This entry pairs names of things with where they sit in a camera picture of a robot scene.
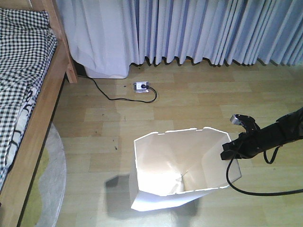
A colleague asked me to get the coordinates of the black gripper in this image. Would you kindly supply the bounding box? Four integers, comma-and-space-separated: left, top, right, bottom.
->
220, 130, 263, 160

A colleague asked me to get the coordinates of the black power cord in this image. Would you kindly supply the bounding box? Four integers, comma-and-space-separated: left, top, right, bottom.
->
78, 75, 158, 103

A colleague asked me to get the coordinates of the light blue pleated curtain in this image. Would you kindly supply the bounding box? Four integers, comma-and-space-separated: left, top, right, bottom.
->
57, 0, 303, 79

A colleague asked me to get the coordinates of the black white checkered bedding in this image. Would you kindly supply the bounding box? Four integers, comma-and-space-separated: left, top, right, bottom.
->
0, 9, 57, 183

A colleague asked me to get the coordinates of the round grey yellow rug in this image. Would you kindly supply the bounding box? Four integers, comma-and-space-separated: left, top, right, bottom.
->
20, 124, 67, 227

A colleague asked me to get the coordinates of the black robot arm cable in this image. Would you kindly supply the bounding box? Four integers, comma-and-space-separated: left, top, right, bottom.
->
226, 145, 303, 196

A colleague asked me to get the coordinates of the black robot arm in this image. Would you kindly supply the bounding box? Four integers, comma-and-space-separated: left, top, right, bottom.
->
220, 108, 303, 160

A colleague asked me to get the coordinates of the wooden bed frame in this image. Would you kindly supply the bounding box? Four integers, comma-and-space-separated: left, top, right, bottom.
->
0, 0, 78, 227

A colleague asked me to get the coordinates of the white paper trash bin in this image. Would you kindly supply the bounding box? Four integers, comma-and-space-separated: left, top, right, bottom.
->
129, 127, 241, 211

